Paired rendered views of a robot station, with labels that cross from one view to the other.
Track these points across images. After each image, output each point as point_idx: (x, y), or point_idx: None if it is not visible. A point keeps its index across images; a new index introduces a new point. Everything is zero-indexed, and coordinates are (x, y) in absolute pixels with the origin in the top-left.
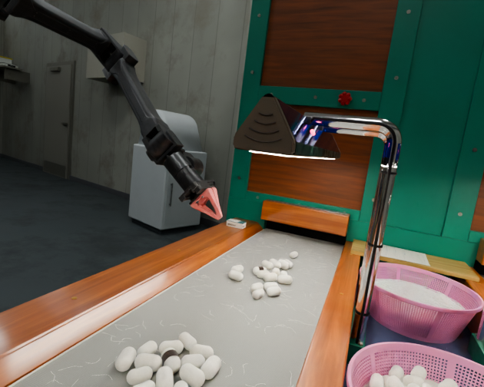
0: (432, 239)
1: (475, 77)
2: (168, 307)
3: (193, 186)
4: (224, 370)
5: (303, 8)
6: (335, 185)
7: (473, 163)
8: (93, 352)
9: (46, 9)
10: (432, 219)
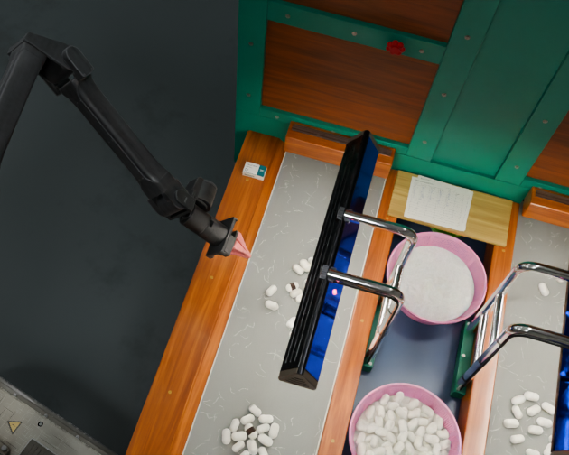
0: (483, 180)
1: (565, 53)
2: (229, 369)
3: (220, 254)
4: (281, 426)
5: None
6: (379, 118)
7: (541, 132)
8: (203, 431)
9: (5, 147)
10: (489, 163)
